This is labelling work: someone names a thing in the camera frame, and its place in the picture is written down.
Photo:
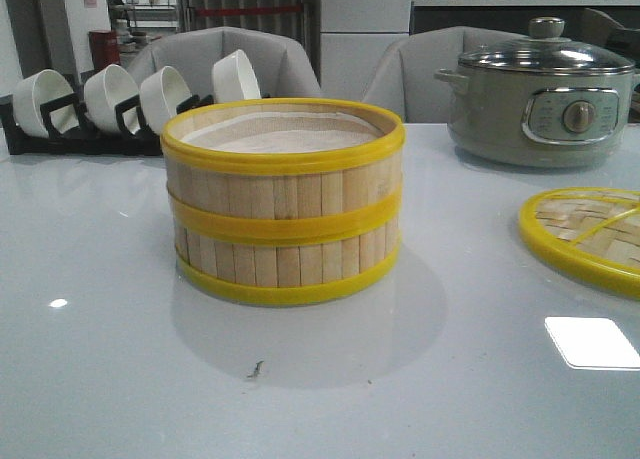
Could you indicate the bamboo steamer tray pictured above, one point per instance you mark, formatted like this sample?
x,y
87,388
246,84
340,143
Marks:
x,y
290,275
289,198

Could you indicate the bamboo steamer lid yellow rim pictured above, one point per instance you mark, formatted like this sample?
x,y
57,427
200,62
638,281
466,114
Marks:
x,y
588,233

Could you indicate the grey chair left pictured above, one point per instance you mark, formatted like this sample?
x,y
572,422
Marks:
x,y
278,65

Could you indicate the grey chair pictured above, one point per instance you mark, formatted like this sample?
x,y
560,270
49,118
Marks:
x,y
403,81
278,65

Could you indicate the white bowl right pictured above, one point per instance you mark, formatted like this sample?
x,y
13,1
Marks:
x,y
235,79

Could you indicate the white bowl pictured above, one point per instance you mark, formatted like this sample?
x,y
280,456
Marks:
x,y
103,91
31,93
160,95
235,79

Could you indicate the grey chair right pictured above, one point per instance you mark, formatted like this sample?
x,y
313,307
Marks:
x,y
403,81

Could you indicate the white cabinet background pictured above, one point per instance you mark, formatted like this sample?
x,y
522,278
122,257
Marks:
x,y
353,36

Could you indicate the black bowl rack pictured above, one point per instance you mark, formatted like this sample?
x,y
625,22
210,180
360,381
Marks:
x,y
134,137

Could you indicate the green electric cooking pot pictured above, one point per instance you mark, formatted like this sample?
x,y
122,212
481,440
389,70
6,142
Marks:
x,y
537,120

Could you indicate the red bin background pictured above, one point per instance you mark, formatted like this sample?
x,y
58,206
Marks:
x,y
104,48

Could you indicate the glass pot lid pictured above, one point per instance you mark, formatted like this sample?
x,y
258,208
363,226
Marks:
x,y
546,50

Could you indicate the white bowl far left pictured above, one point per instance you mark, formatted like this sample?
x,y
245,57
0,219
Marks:
x,y
31,93

